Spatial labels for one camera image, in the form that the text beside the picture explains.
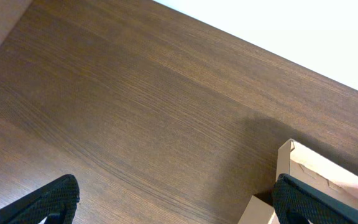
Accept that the brown cardboard box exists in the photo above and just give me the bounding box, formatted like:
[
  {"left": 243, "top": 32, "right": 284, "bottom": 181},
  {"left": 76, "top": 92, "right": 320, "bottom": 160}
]
[{"left": 237, "top": 138, "right": 358, "bottom": 224}]

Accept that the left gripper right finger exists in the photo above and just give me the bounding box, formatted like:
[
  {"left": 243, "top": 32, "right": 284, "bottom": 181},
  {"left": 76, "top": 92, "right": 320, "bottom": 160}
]
[{"left": 272, "top": 174, "right": 358, "bottom": 224}]

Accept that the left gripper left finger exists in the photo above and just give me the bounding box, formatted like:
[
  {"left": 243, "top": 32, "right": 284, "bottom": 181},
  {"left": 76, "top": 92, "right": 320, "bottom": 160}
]
[{"left": 0, "top": 174, "right": 80, "bottom": 224}]

